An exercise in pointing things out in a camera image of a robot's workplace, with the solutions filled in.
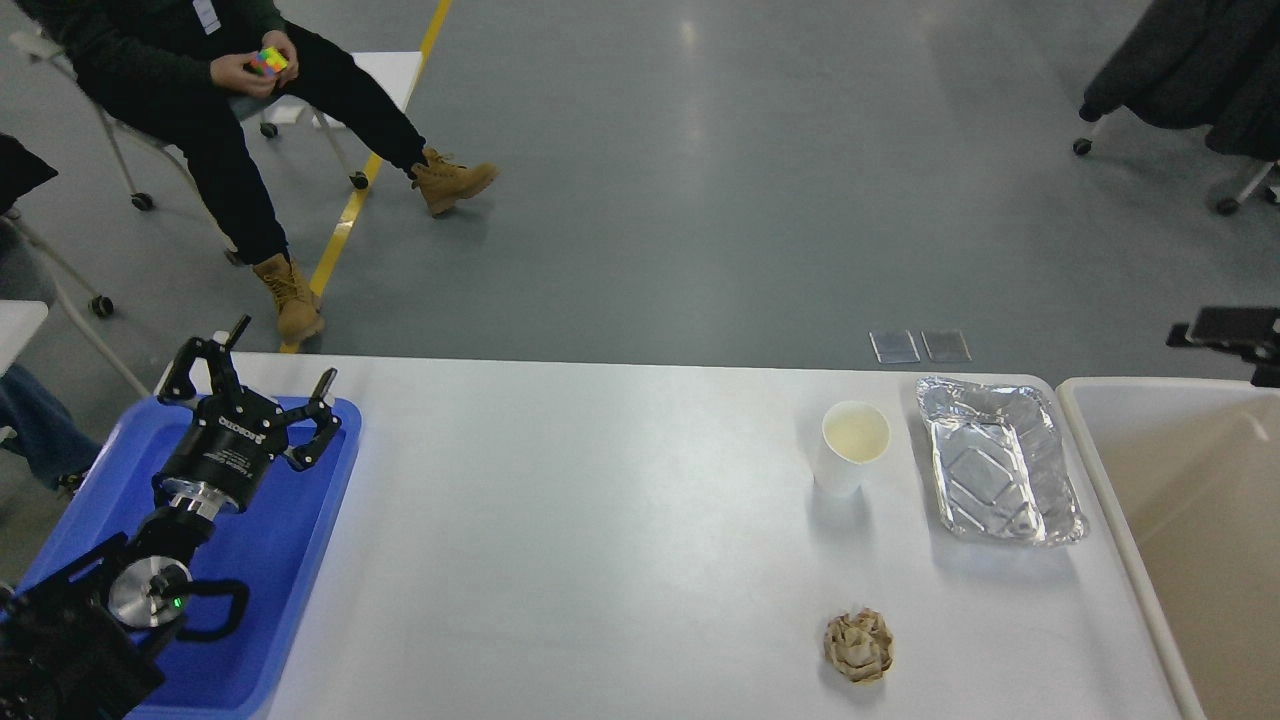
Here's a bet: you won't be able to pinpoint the white side table corner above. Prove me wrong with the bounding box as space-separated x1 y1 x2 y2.
0 299 49 375

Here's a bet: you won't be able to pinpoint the right floor metal plate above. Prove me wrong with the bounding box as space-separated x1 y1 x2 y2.
922 331 973 364

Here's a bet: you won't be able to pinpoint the left floor metal plate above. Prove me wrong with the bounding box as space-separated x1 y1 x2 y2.
869 331 922 365

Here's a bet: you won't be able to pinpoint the white rolling chair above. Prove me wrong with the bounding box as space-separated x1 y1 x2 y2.
9 31 422 211

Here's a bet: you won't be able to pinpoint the seated person dark clothes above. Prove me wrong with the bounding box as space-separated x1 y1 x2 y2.
19 1 499 345

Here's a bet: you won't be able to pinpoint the colourful puzzle cube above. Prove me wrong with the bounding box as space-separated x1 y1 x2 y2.
247 46 289 78

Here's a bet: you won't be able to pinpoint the grey chair at left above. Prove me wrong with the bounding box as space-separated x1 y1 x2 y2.
0 132 151 396

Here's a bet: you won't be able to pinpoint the beige plastic bin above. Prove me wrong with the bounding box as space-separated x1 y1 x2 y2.
1059 377 1279 719

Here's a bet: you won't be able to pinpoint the blue plastic tray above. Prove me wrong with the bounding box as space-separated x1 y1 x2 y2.
19 398 362 719

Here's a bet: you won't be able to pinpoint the aluminium foil tray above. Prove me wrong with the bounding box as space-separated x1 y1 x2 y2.
915 375 1091 548

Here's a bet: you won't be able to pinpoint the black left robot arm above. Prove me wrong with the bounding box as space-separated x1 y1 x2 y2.
3 337 361 719

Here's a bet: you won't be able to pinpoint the chair with dark coat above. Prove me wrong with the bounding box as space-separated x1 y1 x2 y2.
1071 1 1279 217

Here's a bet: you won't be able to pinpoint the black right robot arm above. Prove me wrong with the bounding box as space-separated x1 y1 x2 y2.
1165 306 1279 389

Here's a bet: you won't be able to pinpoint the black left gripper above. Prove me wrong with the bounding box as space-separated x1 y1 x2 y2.
151 316 343 512

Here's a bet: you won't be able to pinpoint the crumpled brown paper ball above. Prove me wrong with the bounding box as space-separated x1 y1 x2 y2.
823 607 895 684

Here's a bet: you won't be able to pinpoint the floor metal plate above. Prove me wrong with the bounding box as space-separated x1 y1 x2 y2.
922 331 973 364
869 331 922 365

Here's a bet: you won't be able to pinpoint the white paper cup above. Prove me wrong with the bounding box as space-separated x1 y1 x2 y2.
812 400 892 497

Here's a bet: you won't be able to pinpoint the blue jeans leg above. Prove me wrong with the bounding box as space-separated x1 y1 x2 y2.
1 363 101 496

